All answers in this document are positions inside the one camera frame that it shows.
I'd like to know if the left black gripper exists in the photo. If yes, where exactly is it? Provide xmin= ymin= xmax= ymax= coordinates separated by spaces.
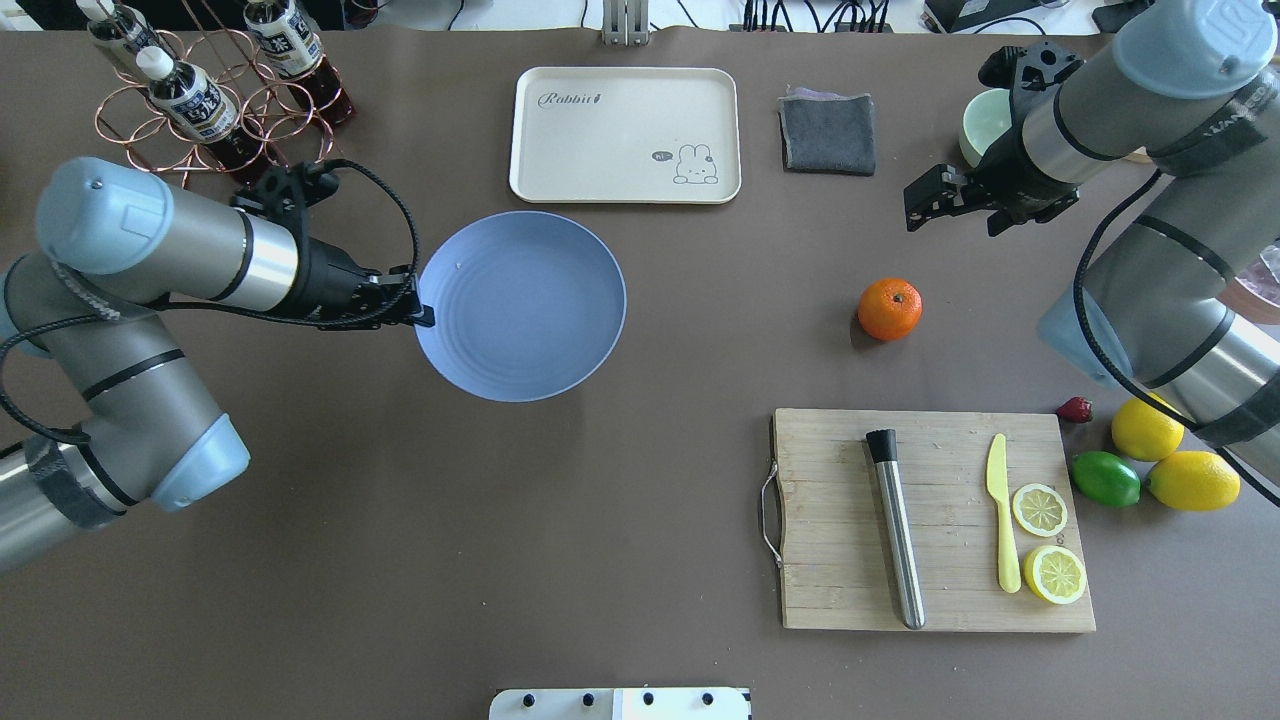
xmin=292 ymin=240 xmax=436 ymax=329

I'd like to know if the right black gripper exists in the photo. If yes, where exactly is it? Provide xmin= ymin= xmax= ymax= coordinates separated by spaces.
xmin=902 ymin=129 xmax=1080 ymax=236

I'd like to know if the blue plate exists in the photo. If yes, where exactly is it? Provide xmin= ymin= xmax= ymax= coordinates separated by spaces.
xmin=415 ymin=211 xmax=628 ymax=402

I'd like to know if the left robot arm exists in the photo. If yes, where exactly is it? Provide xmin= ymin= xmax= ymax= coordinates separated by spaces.
xmin=3 ymin=158 xmax=435 ymax=571

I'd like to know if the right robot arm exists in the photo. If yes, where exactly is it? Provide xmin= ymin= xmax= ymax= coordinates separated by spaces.
xmin=904 ymin=1 xmax=1279 ymax=502

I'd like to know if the green bowl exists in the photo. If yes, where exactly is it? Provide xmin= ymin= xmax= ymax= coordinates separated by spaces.
xmin=959 ymin=88 xmax=1012 ymax=168

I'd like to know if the orange fruit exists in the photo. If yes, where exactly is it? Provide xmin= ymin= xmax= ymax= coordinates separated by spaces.
xmin=855 ymin=277 xmax=923 ymax=341

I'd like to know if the grey folded cloth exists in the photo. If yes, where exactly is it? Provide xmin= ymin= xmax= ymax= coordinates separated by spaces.
xmin=778 ymin=87 xmax=877 ymax=177

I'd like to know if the cream rabbit tray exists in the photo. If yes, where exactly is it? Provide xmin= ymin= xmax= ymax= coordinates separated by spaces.
xmin=508 ymin=67 xmax=742 ymax=204

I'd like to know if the red strawberry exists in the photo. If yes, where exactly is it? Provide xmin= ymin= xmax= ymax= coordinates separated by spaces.
xmin=1055 ymin=396 xmax=1094 ymax=424

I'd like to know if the steel muddler black tip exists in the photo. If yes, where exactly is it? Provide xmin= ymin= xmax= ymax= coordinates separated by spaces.
xmin=865 ymin=428 xmax=927 ymax=630

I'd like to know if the yellow lemon lower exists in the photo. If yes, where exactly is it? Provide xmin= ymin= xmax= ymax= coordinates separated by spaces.
xmin=1111 ymin=397 xmax=1185 ymax=462

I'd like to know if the yellow lemon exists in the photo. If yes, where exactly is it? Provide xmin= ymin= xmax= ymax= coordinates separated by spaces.
xmin=1111 ymin=397 xmax=1185 ymax=462
xmin=1147 ymin=451 xmax=1242 ymax=512

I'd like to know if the green lime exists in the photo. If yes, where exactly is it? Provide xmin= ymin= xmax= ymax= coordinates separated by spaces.
xmin=1069 ymin=451 xmax=1142 ymax=509

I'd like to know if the tea bottle side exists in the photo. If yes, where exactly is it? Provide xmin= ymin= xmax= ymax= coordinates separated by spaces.
xmin=242 ymin=1 xmax=355 ymax=128

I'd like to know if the pink bowl of ice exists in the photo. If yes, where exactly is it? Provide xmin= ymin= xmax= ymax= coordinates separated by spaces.
xmin=1219 ymin=240 xmax=1279 ymax=325

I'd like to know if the lemon slice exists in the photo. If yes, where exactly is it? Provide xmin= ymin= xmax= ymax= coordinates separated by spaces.
xmin=1010 ymin=483 xmax=1070 ymax=538

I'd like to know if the tea bottle front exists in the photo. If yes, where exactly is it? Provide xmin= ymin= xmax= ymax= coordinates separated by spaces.
xmin=134 ymin=45 xmax=271 ymax=186

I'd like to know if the tea bottle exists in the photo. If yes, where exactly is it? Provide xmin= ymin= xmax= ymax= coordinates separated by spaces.
xmin=76 ymin=0 xmax=164 ymax=79
xmin=134 ymin=45 xmax=271 ymax=186

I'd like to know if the yellow lemon upper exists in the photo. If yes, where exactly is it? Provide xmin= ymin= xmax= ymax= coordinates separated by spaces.
xmin=1147 ymin=451 xmax=1242 ymax=512

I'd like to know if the yellow plastic knife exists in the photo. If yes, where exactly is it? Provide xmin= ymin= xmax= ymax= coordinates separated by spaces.
xmin=986 ymin=433 xmax=1021 ymax=594

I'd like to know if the wooden cutting board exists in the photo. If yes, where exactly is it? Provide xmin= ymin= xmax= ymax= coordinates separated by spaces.
xmin=771 ymin=407 xmax=1096 ymax=634

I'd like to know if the lemon half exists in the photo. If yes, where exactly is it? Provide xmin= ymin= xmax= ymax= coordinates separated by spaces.
xmin=1021 ymin=544 xmax=1087 ymax=605

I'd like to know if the tea bottle top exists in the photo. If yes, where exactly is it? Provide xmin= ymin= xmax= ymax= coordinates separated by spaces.
xmin=76 ymin=0 xmax=164 ymax=79

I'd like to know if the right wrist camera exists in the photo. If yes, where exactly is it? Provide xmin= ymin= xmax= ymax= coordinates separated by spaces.
xmin=977 ymin=40 xmax=1085 ymax=127

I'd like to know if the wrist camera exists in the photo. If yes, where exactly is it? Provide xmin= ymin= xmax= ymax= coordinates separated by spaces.
xmin=229 ymin=160 xmax=340 ymax=242
xmin=977 ymin=40 xmax=1085 ymax=127

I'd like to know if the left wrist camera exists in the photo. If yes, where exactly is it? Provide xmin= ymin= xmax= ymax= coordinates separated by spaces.
xmin=229 ymin=160 xmax=340 ymax=242

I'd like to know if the copper wire bottle rack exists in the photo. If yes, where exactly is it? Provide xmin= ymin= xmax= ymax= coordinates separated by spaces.
xmin=93 ymin=1 xmax=337 ymax=186

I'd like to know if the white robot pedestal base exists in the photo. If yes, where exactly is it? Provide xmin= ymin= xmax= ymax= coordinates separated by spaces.
xmin=488 ymin=685 xmax=753 ymax=719

